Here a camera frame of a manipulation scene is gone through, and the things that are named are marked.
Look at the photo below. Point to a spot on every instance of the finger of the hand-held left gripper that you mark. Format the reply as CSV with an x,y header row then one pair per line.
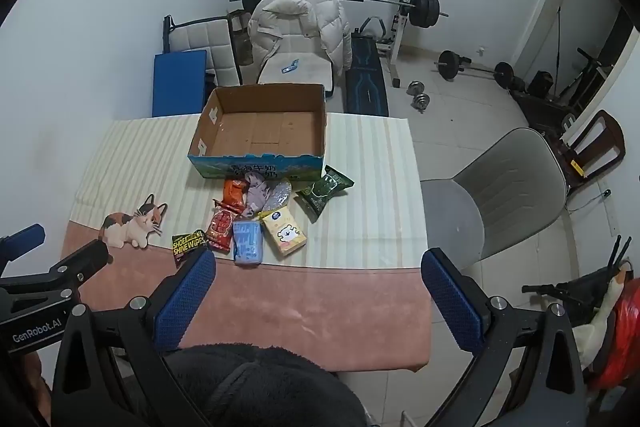
x,y
75,262
25,237

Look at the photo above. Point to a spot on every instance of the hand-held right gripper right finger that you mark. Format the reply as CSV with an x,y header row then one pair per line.
x,y
452,302

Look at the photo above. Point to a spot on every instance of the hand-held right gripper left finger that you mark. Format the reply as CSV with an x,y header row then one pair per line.
x,y
185,297

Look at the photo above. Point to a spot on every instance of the black shoe wipes packet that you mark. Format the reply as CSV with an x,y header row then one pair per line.
x,y
187,243

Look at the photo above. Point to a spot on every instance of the red patterned wipes packet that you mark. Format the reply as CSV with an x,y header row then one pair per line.
x,y
221,227

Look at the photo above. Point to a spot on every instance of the light blue tissue packet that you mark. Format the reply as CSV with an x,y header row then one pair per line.
x,y
247,242

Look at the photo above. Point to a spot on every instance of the orange wipes packet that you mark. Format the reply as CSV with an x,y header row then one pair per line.
x,y
234,194

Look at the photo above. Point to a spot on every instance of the yellow tissue packet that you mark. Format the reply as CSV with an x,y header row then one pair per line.
x,y
285,234

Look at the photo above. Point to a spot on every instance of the purple cloth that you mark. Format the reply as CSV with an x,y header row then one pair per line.
x,y
257,197

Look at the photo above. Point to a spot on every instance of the silver glitter pouch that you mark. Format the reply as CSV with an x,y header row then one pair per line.
x,y
280,196

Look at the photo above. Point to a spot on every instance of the dark green wipes packet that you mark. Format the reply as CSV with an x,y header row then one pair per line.
x,y
322,192

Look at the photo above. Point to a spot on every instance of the printed cardboard box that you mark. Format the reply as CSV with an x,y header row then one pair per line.
x,y
260,132

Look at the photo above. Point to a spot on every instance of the black fleece clothing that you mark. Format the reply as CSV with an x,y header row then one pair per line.
x,y
265,387

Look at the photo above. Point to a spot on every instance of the grey shell chair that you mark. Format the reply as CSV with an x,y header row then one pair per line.
x,y
510,187

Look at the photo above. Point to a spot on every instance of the striped and pink tablecloth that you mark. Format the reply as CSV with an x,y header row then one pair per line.
x,y
350,207

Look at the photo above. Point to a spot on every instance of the white goose plush toy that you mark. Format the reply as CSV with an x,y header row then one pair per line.
x,y
590,337

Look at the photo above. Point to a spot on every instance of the red bag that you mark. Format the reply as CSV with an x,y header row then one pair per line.
x,y
622,347

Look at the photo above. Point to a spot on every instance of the chrome dumbbell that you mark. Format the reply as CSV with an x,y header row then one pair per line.
x,y
415,88
421,103

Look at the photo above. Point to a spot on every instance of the blue foam mat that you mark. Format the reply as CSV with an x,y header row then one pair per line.
x,y
177,82

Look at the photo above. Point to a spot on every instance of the black exercise machine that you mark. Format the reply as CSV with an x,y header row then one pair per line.
x,y
545,107

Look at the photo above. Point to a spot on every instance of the brown wooden chair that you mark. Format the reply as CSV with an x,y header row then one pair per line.
x,y
607,132

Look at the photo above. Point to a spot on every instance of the black weight bench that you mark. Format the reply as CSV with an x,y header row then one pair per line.
x,y
367,82

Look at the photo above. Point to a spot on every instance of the short barbell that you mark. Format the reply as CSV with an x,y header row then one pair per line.
x,y
450,65

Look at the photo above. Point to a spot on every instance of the small blue packet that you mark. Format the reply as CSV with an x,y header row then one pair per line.
x,y
290,66

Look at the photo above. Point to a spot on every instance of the cream tufted folding chair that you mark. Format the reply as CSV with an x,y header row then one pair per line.
x,y
200,37

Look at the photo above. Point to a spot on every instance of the cream upholstered chair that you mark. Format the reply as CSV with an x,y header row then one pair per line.
x,y
310,69

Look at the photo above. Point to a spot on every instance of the brown cardboard carton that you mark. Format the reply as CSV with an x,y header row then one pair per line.
x,y
240,37

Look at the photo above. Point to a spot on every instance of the white barbell rack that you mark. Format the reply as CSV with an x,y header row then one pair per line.
x,y
400,37

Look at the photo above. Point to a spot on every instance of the white puffer jacket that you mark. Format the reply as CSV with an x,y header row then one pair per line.
x,y
295,27

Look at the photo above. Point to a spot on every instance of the barbell with black plates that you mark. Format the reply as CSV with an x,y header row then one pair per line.
x,y
427,9

